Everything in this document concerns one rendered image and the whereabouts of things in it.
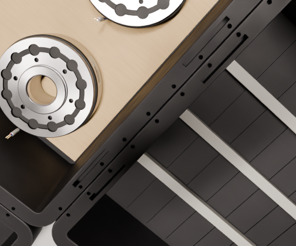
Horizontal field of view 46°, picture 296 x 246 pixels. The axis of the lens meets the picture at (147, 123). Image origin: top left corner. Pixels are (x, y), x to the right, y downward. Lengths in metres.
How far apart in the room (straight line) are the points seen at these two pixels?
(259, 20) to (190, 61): 0.05
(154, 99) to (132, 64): 0.10
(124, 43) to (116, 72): 0.03
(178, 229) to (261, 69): 0.21
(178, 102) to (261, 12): 0.09
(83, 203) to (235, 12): 0.19
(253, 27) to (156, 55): 0.13
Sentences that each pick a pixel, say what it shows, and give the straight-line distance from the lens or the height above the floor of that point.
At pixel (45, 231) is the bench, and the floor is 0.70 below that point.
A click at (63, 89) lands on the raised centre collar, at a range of 0.35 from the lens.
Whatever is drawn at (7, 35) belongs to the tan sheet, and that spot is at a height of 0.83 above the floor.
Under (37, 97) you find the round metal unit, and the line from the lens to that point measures 0.37.
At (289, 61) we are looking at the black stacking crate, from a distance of 0.38.
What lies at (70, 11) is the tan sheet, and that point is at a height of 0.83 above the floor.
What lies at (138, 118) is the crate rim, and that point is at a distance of 0.27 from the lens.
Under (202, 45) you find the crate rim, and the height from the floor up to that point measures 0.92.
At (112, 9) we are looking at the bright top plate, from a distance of 0.33.
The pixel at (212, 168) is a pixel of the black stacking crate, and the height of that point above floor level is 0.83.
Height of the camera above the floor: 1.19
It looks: 72 degrees down
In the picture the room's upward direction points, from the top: 164 degrees counter-clockwise
